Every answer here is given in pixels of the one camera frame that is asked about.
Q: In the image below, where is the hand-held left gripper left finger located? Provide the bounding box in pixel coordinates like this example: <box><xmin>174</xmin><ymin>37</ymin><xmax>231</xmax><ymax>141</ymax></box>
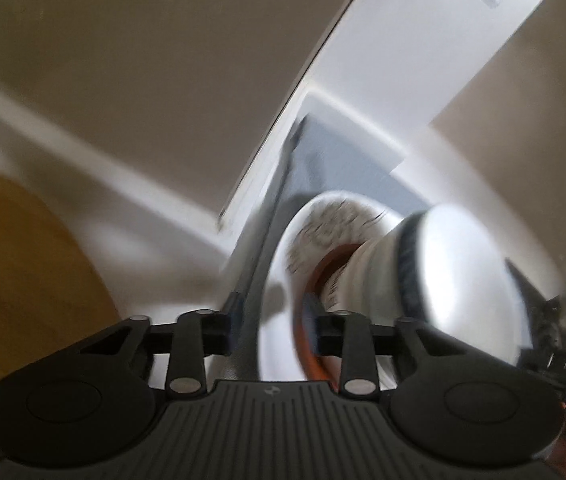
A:
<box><xmin>70</xmin><ymin>291</ymin><xmax>242</xmax><ymax>394</ymax></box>

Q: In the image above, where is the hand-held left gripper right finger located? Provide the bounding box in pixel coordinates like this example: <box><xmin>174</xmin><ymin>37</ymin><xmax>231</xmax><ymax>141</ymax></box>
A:
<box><xmin>313</xmin><ymin>310</ymin><xmax>445</xmax><ymax>397</ymax></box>

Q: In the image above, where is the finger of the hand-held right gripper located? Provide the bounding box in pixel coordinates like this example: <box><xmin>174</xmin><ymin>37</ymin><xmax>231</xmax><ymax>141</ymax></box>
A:
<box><xmin>506</xmin><ymin>258</ymin><xmax>564</xmax><ymax>313</ymax></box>

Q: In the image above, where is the brown round plate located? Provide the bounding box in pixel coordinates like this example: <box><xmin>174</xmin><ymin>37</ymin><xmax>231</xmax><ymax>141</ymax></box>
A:
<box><xmin>293</xmin><ymin>242</ymin><xmax>365</xmax><ymax>382</ymax></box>

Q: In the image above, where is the white floral square plate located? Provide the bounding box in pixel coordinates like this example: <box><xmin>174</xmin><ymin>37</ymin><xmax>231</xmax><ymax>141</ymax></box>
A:
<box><xmin>258</xmin><ymin>191</ymin><xmax>410</xmax><ymax>392</ymax></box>

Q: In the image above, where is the cream plastic bowl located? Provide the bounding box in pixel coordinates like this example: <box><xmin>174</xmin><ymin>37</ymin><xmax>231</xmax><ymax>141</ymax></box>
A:
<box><xmin>320</xmin><ymin>239</ymin><xmax>405</xmax><ymax>322</ymax></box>

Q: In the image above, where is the round wooden board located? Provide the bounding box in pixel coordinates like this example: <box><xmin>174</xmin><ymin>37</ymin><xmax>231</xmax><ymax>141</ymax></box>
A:
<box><xmin>0</xmin><ymin>164</ymin><xmax>120</xmax><ymax>463</ymax></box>

